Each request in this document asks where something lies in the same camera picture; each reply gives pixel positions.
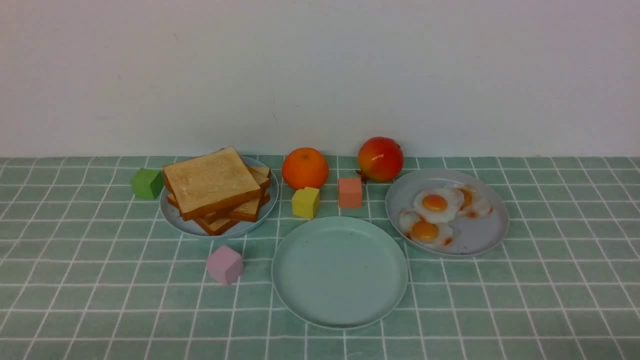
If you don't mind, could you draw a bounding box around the toast slice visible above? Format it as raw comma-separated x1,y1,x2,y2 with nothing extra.
167,192,271,223
162,146,263,221
246,165,271,191
194,218,240,236

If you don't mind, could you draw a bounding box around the fried egg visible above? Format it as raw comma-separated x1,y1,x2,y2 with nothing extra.
413,187,465,224
397,208,454,248
445,183,494,219

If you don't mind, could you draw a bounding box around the orange fruit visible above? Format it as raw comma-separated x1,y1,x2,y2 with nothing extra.
281,147,330,191

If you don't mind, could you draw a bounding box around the yellow foam cube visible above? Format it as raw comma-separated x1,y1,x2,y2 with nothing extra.
291,187,320,220

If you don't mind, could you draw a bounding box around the salmon foam cube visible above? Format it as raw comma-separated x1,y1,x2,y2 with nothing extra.
337,177,363,209

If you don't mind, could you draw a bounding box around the red apple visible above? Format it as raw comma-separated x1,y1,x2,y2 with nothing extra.
356,136,404,183

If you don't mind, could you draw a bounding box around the teal centre plate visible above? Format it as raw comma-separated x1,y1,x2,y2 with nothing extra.
270,216,409,330

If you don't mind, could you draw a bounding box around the pink foam cube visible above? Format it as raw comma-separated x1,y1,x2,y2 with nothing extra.
206,245,244,286

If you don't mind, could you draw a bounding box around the light blue bread plate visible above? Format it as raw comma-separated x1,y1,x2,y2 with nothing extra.
158,170,281,240

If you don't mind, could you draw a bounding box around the grey egg plate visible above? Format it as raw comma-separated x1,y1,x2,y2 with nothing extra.
385,169,510,257

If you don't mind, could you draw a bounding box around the green foam cube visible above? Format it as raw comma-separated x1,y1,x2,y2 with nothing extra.
131,168,164,199

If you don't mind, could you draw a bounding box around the green checkered tablecloth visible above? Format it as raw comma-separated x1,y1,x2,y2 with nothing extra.
0,154,640,360

